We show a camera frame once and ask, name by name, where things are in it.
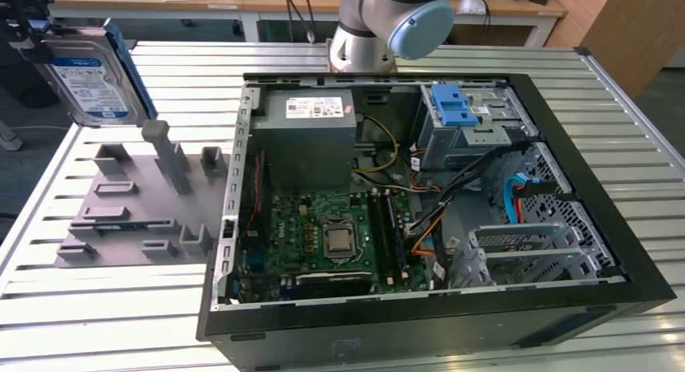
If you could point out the black graphics card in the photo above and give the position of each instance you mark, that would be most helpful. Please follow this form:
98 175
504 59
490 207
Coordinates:
332 281

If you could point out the RAM slot with white clips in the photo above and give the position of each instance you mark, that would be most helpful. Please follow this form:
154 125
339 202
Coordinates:
401 235
387 235

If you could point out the wooden cabinet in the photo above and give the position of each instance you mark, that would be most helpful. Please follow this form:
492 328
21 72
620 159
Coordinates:
627 27

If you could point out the blue plastic drive latch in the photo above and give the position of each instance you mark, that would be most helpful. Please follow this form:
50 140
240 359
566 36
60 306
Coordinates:
452 107

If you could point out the black PC case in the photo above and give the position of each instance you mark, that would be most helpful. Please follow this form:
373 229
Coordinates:
375 340

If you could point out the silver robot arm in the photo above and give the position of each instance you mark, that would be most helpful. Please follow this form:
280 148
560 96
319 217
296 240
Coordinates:
364 11

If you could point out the black mesh bin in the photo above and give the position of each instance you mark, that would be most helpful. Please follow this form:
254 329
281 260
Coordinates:
22 87

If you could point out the hard disk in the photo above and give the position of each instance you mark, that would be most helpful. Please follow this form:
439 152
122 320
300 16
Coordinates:
92 79

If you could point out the RAM stick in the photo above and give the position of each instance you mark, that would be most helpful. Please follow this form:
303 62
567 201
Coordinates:
121 227

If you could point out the grey parts rack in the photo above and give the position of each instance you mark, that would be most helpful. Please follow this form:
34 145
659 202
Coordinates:
150 211

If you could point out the grey floor foot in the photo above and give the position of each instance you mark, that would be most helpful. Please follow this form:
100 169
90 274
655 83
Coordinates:
10 141

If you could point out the black case fan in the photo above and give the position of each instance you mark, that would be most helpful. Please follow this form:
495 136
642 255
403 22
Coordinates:
250 203

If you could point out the RAM slot with black clips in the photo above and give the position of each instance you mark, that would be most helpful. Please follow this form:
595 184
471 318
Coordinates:
379 235
393 235

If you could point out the silver optical drive cage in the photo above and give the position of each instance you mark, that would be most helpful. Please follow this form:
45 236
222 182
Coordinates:
481 147

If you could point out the green motherboard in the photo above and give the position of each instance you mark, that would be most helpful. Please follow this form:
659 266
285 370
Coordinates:
289 243

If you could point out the silver disk bay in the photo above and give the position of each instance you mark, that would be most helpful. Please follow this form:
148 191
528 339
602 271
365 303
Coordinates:
526 229

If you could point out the grey power supply unit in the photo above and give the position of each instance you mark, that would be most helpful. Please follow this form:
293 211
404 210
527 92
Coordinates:
305 155

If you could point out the silver CPU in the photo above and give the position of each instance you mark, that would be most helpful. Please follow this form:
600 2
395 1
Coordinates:
339 239

